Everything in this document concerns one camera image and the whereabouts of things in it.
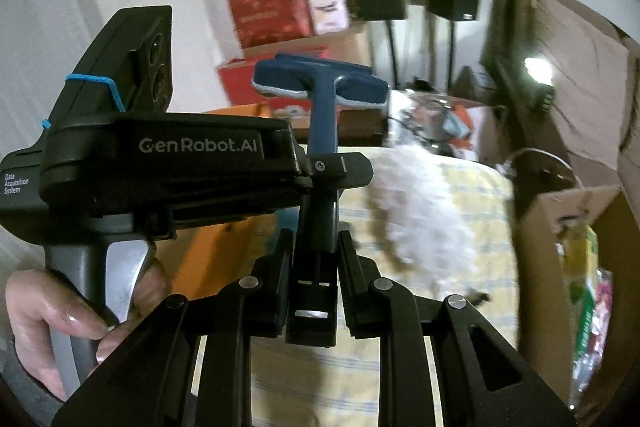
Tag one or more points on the large red gift box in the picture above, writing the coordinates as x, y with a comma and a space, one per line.
265, 7

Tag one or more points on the plain brown cardboard box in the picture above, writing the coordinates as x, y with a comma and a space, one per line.
345, 47

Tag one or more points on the blue rubber band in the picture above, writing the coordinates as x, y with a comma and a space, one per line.
90, 78

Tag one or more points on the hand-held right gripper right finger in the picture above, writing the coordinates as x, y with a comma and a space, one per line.
350, 292

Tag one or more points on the black speaker stand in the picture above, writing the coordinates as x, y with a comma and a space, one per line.
391, 52
451, 54

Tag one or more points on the white feather duster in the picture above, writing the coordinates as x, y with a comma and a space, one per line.
425, 207

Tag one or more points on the pink carton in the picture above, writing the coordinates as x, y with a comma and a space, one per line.
327, 9

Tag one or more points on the dark wooden side table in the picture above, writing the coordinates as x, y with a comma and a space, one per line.
350, 127

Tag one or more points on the dark glossy panel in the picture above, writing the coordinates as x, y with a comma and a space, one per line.
505, 42

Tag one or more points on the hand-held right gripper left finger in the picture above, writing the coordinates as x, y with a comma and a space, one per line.
282, 287

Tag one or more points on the large brown cushion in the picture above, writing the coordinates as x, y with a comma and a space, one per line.
580, 72

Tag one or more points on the yellow checked tablecloth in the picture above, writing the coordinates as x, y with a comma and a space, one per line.
495, 232

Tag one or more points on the person's left hand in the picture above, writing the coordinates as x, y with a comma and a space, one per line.
35, 312

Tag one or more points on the colourful plastic packets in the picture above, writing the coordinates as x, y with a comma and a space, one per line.
585, 297

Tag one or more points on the open brown cardboard box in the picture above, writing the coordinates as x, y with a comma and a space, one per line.
540, 257

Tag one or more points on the orange cardboard box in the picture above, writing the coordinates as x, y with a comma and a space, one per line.
220, 252

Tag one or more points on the dark blue window squeegee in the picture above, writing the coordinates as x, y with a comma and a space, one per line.
322, 127

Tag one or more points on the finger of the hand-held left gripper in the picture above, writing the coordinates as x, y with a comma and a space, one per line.
330, 171

